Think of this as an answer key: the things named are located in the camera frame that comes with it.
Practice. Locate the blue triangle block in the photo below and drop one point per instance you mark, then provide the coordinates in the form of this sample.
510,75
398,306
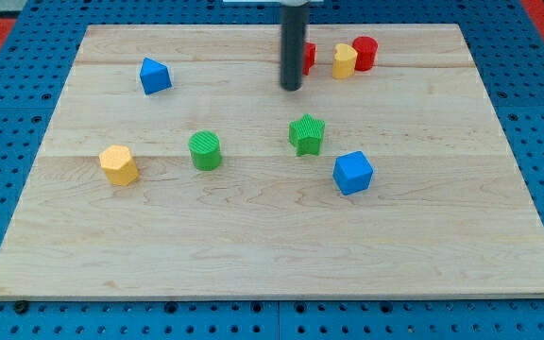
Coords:
154,76

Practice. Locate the yellow hexagon block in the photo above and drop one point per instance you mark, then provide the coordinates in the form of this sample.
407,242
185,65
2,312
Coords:
118,165

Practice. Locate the green star block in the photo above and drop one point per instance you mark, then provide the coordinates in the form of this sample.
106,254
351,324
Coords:
306,135

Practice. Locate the green cylinder block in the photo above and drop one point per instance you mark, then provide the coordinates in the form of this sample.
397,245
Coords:
205,150

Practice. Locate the blue cube block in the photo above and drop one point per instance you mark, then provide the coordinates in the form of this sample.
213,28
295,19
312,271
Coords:
352,173

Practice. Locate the light wooden board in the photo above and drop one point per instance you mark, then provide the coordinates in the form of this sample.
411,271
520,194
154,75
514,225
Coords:
447,214

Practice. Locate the red block behind rod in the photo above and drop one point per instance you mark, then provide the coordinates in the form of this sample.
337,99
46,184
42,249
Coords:
309,53

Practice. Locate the yellow heart block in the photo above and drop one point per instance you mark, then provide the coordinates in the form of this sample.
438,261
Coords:
344,61

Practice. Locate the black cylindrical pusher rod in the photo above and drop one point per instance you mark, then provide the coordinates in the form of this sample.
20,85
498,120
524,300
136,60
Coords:
294,18

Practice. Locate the red cylinder block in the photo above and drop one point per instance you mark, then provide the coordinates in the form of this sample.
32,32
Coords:
366,48

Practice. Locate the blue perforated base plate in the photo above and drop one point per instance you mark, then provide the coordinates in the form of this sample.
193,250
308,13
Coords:
504,38

